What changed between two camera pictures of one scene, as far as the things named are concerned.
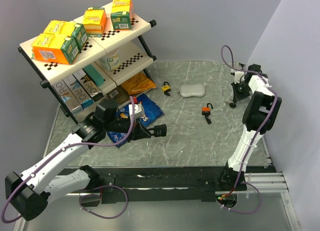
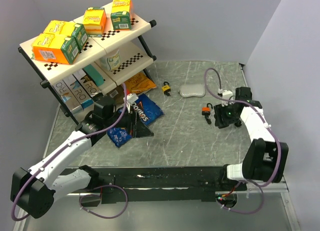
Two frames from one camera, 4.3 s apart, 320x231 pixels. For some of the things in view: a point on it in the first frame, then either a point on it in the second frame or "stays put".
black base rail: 116,185 stays put
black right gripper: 238,96 to 219,110
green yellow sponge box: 121,14 stays put
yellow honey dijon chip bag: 139,83 stays put
